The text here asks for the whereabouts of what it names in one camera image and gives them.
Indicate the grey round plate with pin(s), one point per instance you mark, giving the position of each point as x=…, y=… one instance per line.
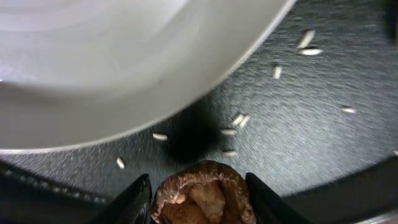
x=75, y=73

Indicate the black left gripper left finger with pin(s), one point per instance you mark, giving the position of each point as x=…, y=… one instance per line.
x=130, y=207

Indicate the round black serving tray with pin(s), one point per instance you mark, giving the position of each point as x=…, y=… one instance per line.
x=312, y=112

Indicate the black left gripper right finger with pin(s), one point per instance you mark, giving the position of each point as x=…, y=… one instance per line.
x=268, y=206

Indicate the brown mushroom piece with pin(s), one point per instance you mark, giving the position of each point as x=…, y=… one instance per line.
x=208, y=192

